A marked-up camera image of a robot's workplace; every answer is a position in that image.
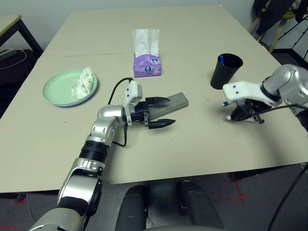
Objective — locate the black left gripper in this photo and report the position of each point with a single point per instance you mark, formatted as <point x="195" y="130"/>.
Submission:
<point x="142" y="114"/>

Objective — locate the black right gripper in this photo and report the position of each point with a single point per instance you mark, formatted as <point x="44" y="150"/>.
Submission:
<point x="257" y="110"/>

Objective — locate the white marker blue cap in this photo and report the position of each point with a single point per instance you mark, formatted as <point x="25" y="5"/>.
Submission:
<point x="225" y="104"/>

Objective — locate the grey glasses case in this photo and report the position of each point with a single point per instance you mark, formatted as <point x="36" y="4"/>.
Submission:
<point x="178" y="102"/>

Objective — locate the white tissue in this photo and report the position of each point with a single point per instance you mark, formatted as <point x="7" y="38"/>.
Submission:
<point x="83" y="84"/>

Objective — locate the light green plate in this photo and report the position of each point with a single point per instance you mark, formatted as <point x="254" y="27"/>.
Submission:
<point x="57" y="86"/>

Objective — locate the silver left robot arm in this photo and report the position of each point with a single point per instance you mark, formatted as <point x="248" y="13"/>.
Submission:
<point x="106" y="115"/>

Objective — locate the black plastic cup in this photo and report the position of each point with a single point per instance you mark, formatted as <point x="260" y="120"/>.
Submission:
<point x="223" y="77"/>

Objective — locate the purple tissue pack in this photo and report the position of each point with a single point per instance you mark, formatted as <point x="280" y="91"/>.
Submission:
<point x="146" y="69"/>

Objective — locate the blue marker pen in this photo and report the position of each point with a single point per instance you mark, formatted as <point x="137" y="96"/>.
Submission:
<point x="222" y="60"/>

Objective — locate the light blue plate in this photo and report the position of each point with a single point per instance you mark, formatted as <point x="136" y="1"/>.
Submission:
<point x="72" y="105"/>

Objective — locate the wooden stool with jacket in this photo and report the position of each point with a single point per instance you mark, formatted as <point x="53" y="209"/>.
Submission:
<point x="269" y="21"/>

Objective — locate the dark grey left robot leg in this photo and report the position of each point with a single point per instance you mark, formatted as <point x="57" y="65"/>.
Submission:
<point x="132" y="209"/>

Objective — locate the dark grey robot leg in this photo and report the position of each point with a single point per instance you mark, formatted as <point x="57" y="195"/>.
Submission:
<point x="132" y="209"/>
<point x="199" y="207"/>

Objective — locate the dark grey right robot leg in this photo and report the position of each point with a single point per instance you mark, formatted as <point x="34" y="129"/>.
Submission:
<point x="199" y="207"/>

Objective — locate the black tripod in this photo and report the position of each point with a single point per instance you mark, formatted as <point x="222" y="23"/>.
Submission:
<point x="294" y="26"/>

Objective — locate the yellow stool cushion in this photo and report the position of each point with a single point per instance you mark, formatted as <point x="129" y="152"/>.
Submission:
<point x="290" y="15"/>

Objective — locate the grey robot torso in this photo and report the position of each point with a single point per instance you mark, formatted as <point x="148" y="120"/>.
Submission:
<point x="180" y="228"/>

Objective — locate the grey power strip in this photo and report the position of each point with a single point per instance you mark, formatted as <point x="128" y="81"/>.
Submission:
<point x="6" y="53"/>

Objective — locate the black framed side table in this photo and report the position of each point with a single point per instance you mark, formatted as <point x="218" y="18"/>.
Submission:
<point x="7" y="22"/>

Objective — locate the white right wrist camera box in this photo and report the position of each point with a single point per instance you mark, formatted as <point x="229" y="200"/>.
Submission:
<point x="240" y="90"/>

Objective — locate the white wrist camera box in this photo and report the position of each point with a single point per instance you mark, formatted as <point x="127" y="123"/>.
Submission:
<point x="240" y="90"/>
<point x="132" y="90"/>

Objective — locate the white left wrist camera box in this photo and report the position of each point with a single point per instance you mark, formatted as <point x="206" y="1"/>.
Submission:
<point x="132" y="90"/>

